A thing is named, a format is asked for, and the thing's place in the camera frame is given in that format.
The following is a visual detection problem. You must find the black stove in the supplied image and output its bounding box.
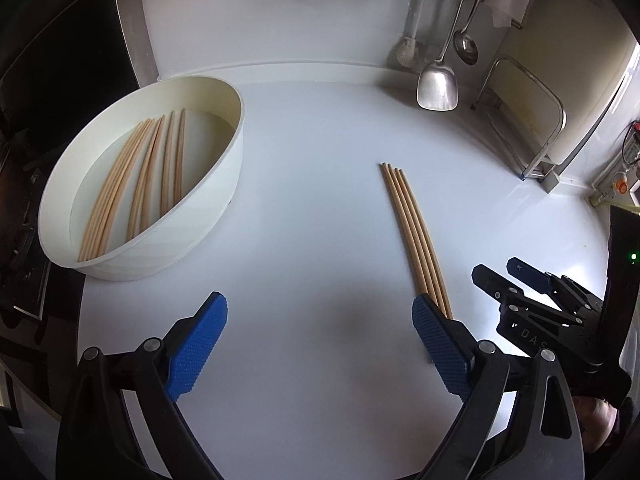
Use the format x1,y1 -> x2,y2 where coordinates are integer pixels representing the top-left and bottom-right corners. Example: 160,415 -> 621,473
0,125 -> 56,321

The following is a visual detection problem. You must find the white round basin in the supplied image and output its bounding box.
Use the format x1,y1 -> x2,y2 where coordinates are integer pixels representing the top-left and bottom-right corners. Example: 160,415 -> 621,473
37,75 -> 246,281

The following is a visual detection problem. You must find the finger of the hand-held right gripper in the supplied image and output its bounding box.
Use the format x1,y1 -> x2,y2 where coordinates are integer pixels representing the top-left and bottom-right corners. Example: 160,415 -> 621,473
506,257 -> 606,314
471,263 -> 531,312

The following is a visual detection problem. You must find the person's right hand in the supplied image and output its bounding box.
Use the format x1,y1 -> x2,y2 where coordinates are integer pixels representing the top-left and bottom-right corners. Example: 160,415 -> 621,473
572,394 -> 622,453

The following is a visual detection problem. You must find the bunch of wooden chopsticks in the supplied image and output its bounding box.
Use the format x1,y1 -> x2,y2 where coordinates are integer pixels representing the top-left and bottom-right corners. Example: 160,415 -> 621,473
77,108 -> 187,262

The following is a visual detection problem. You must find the metal spatula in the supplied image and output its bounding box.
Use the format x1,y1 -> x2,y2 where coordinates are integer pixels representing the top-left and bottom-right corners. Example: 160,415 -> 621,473
416,0 -> 458,111

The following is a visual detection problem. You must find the stainless steel rack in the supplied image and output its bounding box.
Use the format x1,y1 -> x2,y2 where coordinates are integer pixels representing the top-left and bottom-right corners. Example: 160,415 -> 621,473
470,56 -> 567,183

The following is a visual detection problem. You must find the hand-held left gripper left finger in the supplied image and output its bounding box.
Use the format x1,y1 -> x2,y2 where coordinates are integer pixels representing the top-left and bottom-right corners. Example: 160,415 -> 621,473
56,291 -> 229,480

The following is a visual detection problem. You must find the metal ladle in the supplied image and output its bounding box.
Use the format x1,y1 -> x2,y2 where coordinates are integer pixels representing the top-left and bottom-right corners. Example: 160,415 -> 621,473
452,0 -> 480,66

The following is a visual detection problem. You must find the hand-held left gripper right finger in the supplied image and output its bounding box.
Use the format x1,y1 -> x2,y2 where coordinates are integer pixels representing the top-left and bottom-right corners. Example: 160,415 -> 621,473
411,294 -> 586,480

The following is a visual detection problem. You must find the white dish brush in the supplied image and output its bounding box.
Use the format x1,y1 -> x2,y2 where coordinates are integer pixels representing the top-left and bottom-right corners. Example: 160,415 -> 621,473
395,0 -> 421,67

